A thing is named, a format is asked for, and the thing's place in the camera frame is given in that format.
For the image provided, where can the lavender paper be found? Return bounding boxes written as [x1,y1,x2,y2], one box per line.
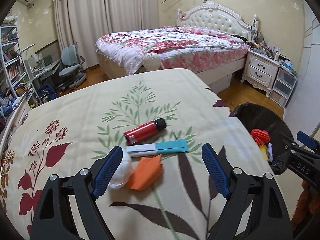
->
[266,143,273,163]

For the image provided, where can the white paper ball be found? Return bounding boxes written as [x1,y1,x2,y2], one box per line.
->
[107,149,134,190]

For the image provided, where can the orange paper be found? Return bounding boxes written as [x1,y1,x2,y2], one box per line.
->
[125,154,163,191]

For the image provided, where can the red label black-cap bottle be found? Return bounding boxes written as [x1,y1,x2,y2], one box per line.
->
[124,118,167,146]

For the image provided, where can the blue white packet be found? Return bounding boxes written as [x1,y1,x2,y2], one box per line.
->
[126,139,189,158]

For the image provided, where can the black trash bin with bag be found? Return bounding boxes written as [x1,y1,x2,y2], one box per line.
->
[233,102,293,173]

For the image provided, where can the red foam fruit net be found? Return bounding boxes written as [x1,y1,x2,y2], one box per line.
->
[250,128,271,146]

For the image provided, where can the yellow foam fruit net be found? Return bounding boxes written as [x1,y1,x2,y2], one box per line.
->
[259,145,269,162]

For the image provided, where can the clear plastic drawer unit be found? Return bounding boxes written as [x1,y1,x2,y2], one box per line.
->
[270,67,297,108]

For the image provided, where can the white ornate nightstand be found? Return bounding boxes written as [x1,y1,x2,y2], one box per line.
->
[241,50,280,98]

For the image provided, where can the floral cream bedspread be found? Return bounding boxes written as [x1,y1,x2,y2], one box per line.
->
[1,69,271,239]

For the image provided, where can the white storage box under bed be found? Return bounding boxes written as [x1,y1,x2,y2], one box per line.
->
[209,74,232,94]

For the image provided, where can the white bookshelf with books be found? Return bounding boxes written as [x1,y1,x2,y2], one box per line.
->
[1,15,41,108]

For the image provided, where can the study desk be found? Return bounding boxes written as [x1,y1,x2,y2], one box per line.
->
[24,54,61,90]

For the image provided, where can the light blue desk chair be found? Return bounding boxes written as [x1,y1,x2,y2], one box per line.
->
[59,42,87,91]

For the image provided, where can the pink floral quilt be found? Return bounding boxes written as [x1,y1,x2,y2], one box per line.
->
[96,26,249,75]

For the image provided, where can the white tufted headboard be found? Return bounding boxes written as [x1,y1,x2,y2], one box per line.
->
[177,1,259,41]

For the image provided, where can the beige curtains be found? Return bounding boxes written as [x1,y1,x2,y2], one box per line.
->
[54,0,159,69]

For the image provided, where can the large bed with white frame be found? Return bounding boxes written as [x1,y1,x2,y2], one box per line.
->
[95,1,256,93]

